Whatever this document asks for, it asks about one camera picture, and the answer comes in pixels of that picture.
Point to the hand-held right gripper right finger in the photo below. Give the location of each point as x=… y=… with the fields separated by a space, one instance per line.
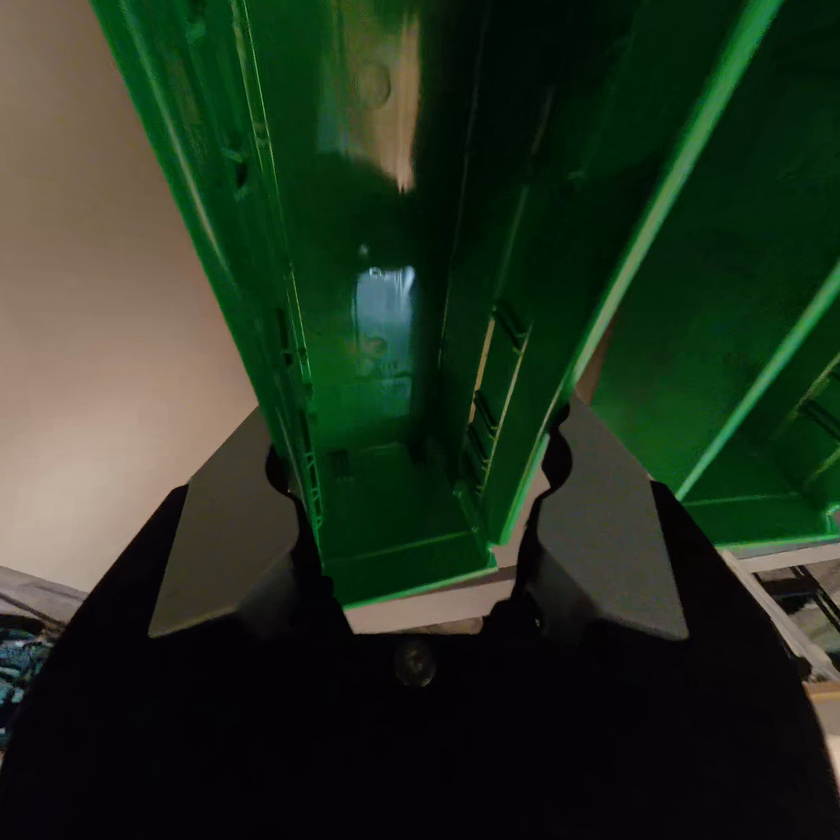
x=610 y=538

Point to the green plastic bin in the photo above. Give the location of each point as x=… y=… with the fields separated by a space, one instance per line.
x=367 y=328
x=709 y=295

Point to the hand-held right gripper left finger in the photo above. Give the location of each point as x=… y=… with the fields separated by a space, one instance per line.
x=216 y=538

